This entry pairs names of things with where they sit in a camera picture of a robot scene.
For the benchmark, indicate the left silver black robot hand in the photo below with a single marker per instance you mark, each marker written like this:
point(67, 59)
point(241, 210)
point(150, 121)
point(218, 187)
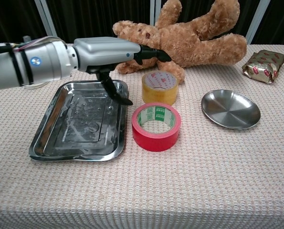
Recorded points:
point(103, 52)

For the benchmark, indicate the yellow clear tape roll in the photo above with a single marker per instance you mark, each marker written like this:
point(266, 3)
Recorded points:
point(159, 96)

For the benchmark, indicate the red tape roll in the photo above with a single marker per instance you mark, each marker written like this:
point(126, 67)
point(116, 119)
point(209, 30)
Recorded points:
point(156, 140)

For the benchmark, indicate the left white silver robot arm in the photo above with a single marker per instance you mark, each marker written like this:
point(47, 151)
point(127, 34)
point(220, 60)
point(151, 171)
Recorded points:
point(44, 62)

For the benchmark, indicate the rectangular stainless steel tray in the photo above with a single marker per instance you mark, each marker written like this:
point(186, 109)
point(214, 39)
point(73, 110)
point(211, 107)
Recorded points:
point(84, 124)

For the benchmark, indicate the brown teddy bear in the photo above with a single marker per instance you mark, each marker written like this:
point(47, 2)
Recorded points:
point(192, 43)

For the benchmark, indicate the round stainless steel dish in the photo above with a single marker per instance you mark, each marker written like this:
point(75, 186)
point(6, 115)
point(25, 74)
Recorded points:
point(230, 109)

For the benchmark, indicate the beige woven tablecloth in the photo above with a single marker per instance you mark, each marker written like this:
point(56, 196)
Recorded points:
point(180, 186)

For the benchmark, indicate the gold red snack packet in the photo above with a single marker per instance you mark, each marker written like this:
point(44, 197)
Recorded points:
point(263, 66)

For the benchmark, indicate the white partition post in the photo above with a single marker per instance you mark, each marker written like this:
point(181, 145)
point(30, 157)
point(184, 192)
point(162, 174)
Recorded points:
point(257, 21)
point(155, 10)
point(46, 16)

